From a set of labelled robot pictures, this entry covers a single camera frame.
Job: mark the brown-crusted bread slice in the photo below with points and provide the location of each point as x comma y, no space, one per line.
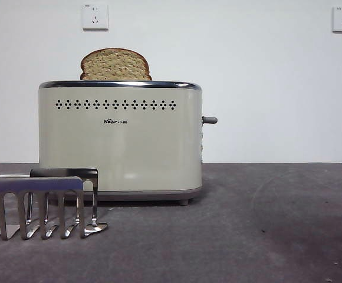
115,66

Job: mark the cream toaster with chrome rim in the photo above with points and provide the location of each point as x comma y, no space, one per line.
147,147

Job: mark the grey toaster lever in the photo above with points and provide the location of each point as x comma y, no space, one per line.
210,120

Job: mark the shiny metal toast rack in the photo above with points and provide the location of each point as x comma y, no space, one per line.
38,185

